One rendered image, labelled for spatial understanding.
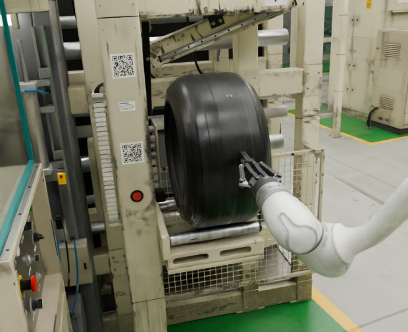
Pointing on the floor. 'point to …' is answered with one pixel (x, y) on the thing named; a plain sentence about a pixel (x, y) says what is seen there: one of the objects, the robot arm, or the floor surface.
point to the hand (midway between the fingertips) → (246, 160)
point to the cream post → (104, 14)
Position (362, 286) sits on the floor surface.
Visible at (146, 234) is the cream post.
